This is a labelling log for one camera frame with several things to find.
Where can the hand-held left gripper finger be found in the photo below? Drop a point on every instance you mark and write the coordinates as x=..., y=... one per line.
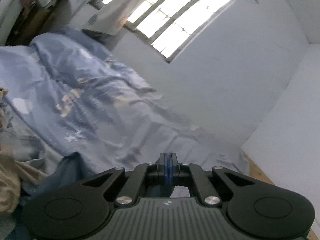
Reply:
x=171, y=170
x=165, y=170

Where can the dark blue garment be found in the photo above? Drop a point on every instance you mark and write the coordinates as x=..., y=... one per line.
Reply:
x=70, y=170

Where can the wooden headboard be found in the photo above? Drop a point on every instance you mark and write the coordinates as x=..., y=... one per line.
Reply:
x=257, y=170

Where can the light blue printed duvet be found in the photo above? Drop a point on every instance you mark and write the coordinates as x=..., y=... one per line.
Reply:
x=100, y=105

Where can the light blue garment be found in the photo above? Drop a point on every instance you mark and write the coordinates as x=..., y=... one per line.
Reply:
x=22, y=150

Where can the barred window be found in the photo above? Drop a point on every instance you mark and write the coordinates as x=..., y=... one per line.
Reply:
x=175, y=22

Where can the beige printed curtain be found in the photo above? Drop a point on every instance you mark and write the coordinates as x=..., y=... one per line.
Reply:
x=107, y=17

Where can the brown cabinet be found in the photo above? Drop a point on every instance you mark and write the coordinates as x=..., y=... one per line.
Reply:
x=37, y=20

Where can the white plastic cabinet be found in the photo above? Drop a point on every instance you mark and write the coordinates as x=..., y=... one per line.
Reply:
x=8, y=10

